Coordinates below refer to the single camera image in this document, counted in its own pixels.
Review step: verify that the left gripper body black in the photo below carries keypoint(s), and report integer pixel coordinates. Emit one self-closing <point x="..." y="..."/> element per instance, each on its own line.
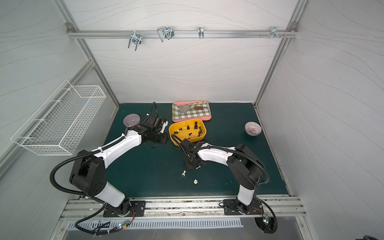
<point x="160" y="137"/>

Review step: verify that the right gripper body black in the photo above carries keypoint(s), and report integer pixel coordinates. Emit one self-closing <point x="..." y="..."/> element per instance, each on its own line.
<point x="192" y="162"/>

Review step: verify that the dark chess piece tall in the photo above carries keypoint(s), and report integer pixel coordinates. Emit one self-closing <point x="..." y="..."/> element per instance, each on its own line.
<point x="200" y="130"/>

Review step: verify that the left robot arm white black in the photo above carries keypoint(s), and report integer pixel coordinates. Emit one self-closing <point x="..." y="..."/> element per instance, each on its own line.
<point x="89" y="173"/>

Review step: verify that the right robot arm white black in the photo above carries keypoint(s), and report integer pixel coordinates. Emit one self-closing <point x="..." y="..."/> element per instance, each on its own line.
<point x="247" y="170"/>

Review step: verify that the yellow plastic storage box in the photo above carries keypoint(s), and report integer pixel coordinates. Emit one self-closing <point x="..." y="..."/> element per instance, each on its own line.
<point x="184" y="134"/>

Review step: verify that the purple bowl left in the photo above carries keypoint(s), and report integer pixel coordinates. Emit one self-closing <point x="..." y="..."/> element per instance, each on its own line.
<point x="131" y="120"/>

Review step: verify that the pink tray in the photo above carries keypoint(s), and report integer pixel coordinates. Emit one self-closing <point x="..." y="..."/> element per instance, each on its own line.
<point x="192" y="110"/>

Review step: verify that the green checkered cloth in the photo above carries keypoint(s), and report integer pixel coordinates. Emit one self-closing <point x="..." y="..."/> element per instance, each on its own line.
<point x="192" y="111"/>

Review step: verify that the pink patterned bowl right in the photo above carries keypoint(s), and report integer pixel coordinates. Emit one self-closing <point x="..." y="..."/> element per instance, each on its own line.
<point x="253" y="129"/>

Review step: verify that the metal u-bolt clamp left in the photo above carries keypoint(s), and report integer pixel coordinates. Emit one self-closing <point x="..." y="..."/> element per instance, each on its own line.
<point x="135" y="40"/>

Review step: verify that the metal u-bolt clamp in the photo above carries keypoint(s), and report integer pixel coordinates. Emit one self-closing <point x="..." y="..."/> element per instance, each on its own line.
<point x="135" y="40"/>
<point x="165" y="33"/>

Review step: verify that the metal u-bolt clamp middle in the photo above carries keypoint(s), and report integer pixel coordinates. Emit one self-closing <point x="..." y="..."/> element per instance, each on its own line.
<point x="165" y="33"/>

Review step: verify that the metal hook clamp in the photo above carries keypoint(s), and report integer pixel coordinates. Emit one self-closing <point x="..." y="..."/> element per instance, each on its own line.
<point x="201" y="32"/>

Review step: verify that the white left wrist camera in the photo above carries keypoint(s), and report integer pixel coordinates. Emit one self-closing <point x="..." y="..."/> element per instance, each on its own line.
<point x="164" y="125"/>

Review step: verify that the spatula with wooden handle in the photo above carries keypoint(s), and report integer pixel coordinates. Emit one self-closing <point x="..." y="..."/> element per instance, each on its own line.
<point x="185" y="108"/>

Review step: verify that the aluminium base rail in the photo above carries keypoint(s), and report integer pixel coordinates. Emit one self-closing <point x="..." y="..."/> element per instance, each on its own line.
<point x="174" y="208"/>

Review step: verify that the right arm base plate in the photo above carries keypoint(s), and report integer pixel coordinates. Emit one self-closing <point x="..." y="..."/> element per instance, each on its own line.
<point x="233" y="207"/>

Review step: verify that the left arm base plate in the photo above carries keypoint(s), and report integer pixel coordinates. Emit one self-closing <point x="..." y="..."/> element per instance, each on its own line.
<point x="126" y="209"/>

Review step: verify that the white wire basket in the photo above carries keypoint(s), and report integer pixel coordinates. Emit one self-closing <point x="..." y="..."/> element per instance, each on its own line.
<point x="57" y="127"/>

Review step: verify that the aluminium crossbar rail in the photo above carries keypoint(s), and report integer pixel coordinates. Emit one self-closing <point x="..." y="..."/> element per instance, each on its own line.
<point x="179" y="34"/>

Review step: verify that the metal bracket right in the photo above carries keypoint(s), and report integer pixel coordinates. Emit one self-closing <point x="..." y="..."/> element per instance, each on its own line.
<point x="273" y="34"/>

